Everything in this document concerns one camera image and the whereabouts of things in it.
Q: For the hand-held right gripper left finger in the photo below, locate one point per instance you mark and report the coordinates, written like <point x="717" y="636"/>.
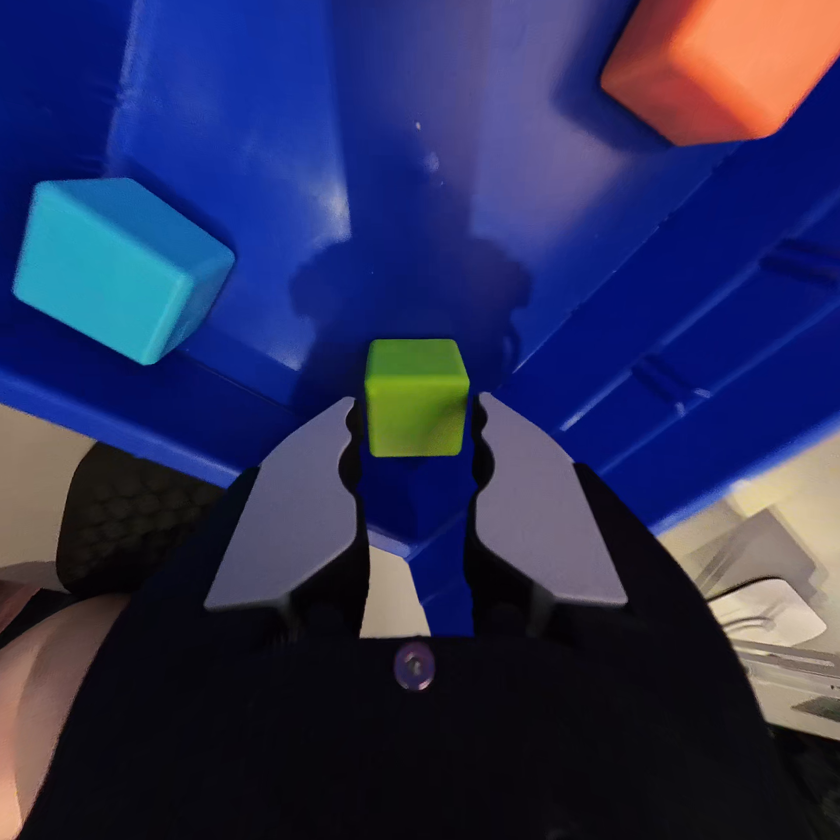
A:
<point x="282" y="525"/>

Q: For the blue plastic bin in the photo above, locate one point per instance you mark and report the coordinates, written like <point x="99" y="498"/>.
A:
<point x="328" y="131"/>

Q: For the green magnetic cube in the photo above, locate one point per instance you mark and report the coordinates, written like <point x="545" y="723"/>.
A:
<point x="415" y="400"/>

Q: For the black textured mat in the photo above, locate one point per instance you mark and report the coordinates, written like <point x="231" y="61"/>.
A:
<point x="125" y="519"/>

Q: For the orange magnetic cube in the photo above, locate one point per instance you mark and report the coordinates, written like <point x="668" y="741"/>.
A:
<point x="722" y="66"/>

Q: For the teal magnetic cube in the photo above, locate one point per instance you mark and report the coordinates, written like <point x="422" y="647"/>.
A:
<point x="112" y="263"/>

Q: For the white sign stand base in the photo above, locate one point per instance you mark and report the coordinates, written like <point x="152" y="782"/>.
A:
<point x="775" y="610"/>

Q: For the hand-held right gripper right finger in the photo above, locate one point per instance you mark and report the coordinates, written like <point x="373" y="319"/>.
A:
<point x="549" y="525"/>

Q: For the person's maroon clothing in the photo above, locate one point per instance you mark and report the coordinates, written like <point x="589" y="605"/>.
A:
<point x="40" y="696"/>

